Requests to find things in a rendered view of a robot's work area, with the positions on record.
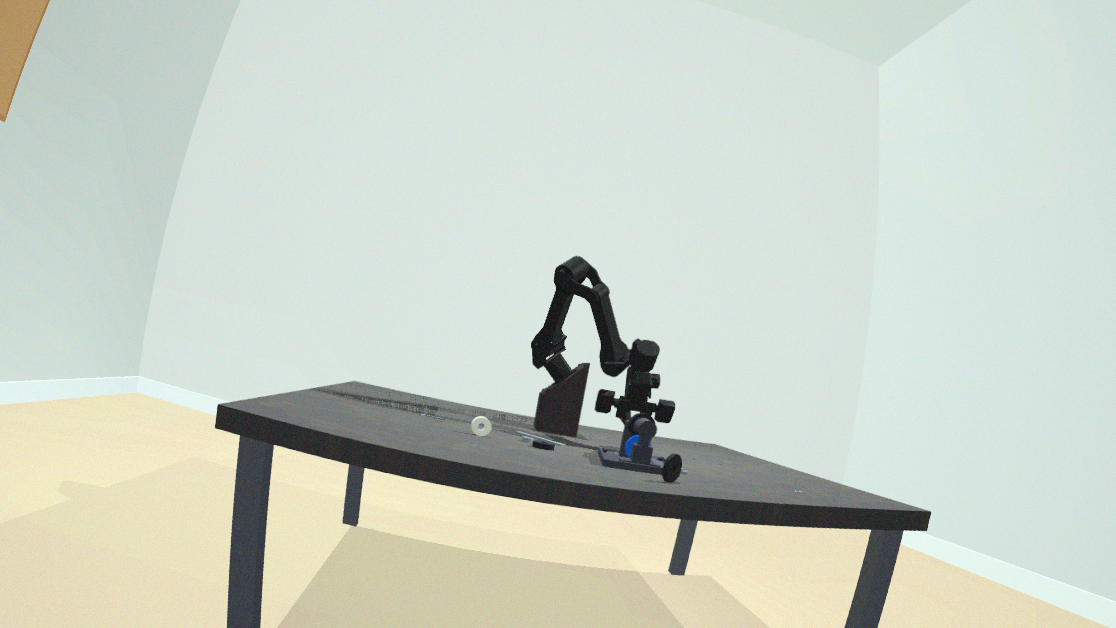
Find white washer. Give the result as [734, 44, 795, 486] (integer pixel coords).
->
[471, 416, 492, 436]

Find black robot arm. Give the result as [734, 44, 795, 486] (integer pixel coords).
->
[531, 257, 661, 399]

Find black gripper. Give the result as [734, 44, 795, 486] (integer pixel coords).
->
[594, 378, 675, 424]

